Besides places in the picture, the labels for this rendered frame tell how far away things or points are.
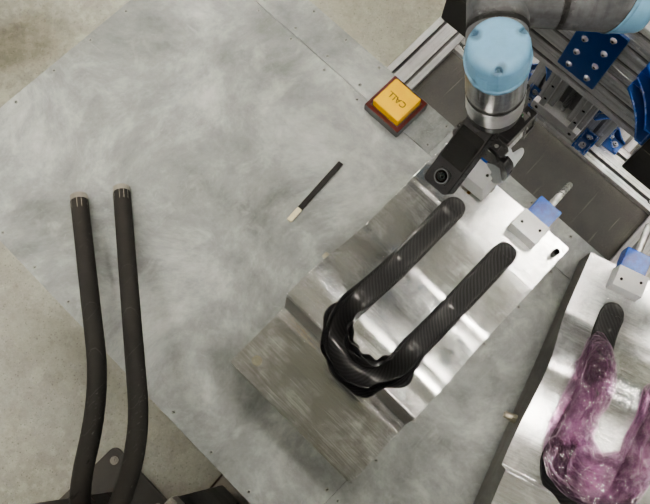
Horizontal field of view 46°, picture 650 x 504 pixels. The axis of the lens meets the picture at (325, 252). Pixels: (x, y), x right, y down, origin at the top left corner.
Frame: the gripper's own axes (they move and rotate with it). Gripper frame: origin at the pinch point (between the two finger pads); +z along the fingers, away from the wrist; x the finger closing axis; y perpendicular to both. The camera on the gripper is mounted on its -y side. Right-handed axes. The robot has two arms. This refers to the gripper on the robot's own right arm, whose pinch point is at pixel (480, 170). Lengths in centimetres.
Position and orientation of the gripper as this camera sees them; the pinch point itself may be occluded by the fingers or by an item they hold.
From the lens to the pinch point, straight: 121.9
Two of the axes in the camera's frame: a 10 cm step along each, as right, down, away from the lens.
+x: -7.0, -6.4, 3.0
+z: 1.8, 2.5, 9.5
